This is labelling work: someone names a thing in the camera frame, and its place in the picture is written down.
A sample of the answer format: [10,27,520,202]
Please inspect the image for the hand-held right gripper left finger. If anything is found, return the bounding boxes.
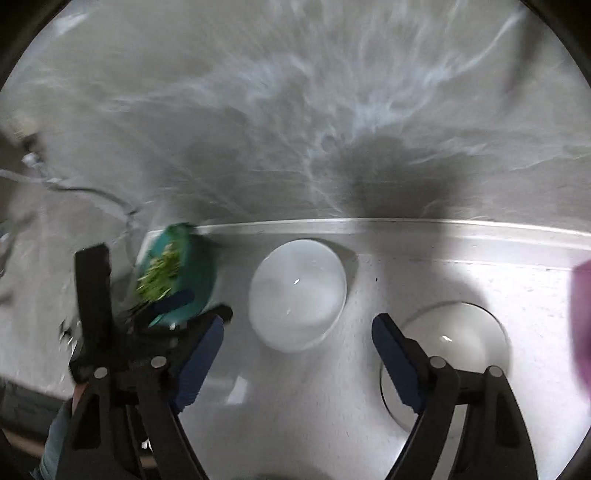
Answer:
[60,305,233,480]

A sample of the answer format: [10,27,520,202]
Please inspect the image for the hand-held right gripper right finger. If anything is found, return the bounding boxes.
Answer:
[372,313,539,480]

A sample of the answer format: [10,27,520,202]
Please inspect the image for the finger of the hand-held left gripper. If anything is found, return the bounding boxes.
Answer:
[124,290,204,361]
[76,244,130,370]

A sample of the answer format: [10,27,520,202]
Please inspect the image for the green leafy vegetables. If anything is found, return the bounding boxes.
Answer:
[135,242,183,305]

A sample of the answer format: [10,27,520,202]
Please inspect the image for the teal bowl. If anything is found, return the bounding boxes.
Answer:
[135,222,219,329]

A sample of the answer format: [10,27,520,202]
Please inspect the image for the person's left forearm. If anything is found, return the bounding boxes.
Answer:
[32,383,88,480]

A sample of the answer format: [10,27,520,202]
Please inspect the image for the small white bowl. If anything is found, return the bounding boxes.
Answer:
[248,239,348,353]

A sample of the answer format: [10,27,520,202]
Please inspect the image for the purple plastic bowl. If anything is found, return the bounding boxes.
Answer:
[569,260,591,372]

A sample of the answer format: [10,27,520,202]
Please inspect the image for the black power cable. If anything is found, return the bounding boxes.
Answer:
[41,178,139,217]

